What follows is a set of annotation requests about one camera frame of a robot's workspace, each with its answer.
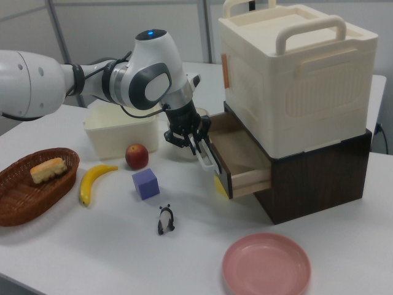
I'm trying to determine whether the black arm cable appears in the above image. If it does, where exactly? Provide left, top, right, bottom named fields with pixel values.
left=63, top=51, right=169, bottom=119

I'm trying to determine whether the bread piece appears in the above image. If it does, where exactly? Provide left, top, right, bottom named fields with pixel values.
left=29, top=157, right=68, bottom=186

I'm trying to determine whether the yellow banana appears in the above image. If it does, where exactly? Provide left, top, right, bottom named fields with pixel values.
left=79, top=164, right=119, bottom=207

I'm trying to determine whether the wooden drawer with white handle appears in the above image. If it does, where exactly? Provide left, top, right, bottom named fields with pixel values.
left=196, top=112, right=273, bottom=200

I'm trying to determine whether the cream plastic tub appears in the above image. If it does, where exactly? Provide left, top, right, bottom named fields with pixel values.
left=83, top=104, right=161, bottom=160

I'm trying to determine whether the black wall cable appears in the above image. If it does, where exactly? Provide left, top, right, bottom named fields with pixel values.
left=375, top=122, right=388, bottom=153

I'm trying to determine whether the dark wood drawer cabinet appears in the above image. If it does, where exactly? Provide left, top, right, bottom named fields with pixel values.
left=223, top=101, right=373, bottom=225

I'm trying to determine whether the pink plate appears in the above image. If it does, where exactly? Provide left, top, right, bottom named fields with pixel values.
left=221, top=232, right=312, bottom=295

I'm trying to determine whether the small beige lidded bin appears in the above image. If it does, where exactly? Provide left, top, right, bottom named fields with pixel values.
left=167, top=107, right=212, bottom=161

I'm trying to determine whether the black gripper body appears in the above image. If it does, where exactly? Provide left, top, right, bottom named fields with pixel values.
left=163, top=103, right=212, bottom=151

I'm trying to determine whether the yellow cube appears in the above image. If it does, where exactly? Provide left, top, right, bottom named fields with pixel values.
left=214, top=175, right=230, bottom=197

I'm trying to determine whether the brown wicker basket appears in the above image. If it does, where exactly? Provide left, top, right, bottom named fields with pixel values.
left=0, top=147, right=80, bottom=227

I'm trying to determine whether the red apple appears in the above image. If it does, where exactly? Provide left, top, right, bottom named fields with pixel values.
left=125, top=143, right=150, bottom=170

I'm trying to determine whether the cream plastic box with handles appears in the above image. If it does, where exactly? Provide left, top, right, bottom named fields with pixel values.
left=218, top=0, right=379, bottom=159

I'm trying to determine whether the purple cube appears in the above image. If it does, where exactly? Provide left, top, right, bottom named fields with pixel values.
left=131, top=168, right=160, bottom=201

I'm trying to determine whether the panda figurine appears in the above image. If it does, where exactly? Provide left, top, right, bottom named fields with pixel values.
left=157, top=203, right=176, bottom=236

